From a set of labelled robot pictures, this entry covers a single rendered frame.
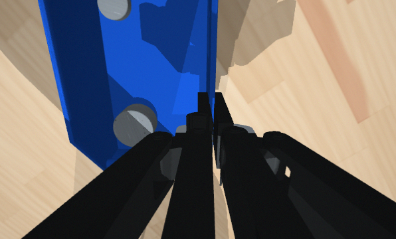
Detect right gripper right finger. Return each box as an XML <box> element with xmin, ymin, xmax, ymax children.
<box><xmin>213</xmin><ymin>92</ymin><xmax>396</xmax><ymax>239</ymax></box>

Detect grey metal disc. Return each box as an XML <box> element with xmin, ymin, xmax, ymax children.
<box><xmin>97</xmin><ymin>0</ymin><xmax>132</xmax><ymax>21</ymax></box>

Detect blue bin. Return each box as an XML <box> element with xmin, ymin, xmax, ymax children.
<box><xmin>38</xmin><ymin>0</ymin><xmax>218</xmax><ymax>171</ymax></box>

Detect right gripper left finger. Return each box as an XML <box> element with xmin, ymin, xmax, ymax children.
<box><xmin>21</xmin><ymin>92</ymin><xmax>215</xmax><ymax>239</ymax></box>

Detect grey metal cylinder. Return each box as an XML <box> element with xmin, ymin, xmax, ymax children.
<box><xmin>113</xmin><ymin>104</ymin><xmax>157</xmax><ymax>147</ymax></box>

